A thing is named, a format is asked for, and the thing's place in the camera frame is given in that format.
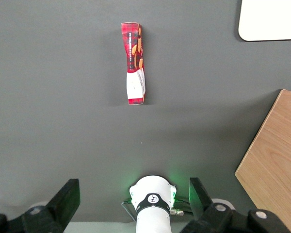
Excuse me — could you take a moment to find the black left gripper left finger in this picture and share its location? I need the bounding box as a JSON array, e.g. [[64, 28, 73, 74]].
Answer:
[[0, 178, 81, 233]]

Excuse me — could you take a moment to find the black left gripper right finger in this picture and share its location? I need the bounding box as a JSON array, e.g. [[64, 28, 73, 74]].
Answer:
[[180, 177, 291, 233]]

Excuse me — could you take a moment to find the red cookie box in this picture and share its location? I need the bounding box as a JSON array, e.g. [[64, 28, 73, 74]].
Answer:
[[121, 22, 146, 106]]

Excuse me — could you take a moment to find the cream plastic tray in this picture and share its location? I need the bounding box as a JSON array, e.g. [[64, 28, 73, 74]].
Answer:
[[238, 0, 291, 42]]

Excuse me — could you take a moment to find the wooden drawer cabinet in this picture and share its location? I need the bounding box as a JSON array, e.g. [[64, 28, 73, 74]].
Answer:
[[234, 89, 291, 233]]

